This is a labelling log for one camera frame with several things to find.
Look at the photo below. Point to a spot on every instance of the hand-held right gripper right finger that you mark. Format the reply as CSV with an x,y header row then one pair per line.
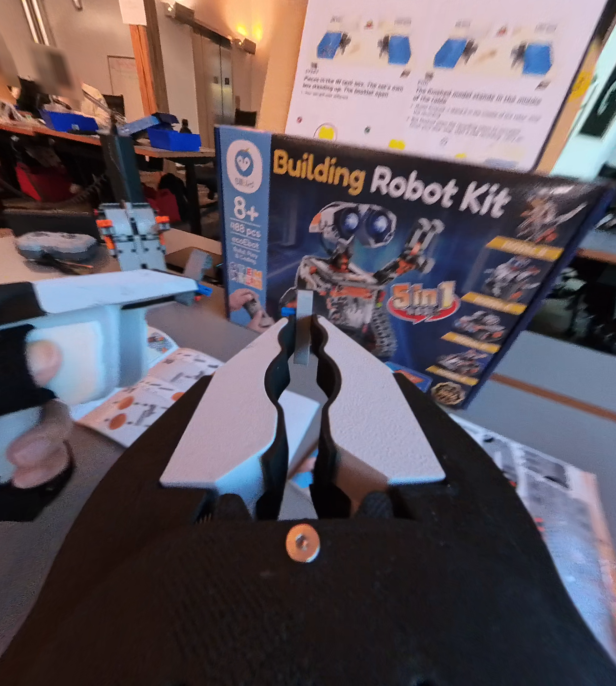
x,y
383,429

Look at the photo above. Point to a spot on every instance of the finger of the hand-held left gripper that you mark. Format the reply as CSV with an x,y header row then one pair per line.
x,y
125,289

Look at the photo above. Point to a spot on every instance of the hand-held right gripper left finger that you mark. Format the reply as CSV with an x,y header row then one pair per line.
x,y
222,429

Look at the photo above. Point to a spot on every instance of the dark grey angled beam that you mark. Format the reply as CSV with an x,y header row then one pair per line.
x,y
198,265

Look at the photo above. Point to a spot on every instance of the light grey holed beam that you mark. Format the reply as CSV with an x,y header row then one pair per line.
x,y
303,332

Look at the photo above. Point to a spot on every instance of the dark grey desk column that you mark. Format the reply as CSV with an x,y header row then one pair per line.
x,y
123,166

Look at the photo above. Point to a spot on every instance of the grey desk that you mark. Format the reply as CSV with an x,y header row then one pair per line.
x,y
554,455

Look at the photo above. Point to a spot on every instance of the white task sheet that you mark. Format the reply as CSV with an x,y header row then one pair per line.
x,y
447,80

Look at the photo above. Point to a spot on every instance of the person's left hand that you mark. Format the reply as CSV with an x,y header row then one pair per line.
x,y
34,455

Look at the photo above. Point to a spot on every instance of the grey toy robot model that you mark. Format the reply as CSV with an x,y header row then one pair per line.
x,y
134,236

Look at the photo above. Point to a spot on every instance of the open instruction booklet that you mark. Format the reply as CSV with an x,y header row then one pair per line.
x,y
142,396

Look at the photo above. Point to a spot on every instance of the grey remote controller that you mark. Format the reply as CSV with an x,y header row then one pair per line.
x,y
56,244

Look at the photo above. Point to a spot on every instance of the black upright panel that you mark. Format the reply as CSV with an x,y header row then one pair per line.
x,y
50,219

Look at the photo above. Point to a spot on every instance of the red bag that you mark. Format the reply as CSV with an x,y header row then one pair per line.
x,y
45,182

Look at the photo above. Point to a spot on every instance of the blue storage bin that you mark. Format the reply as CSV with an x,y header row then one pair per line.
x,y
171,139
69,122

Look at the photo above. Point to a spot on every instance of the sticker sheet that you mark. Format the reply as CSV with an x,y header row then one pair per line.
x,y
554,482

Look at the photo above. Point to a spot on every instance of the blue toy box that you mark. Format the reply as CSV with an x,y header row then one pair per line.
x,y
393,241

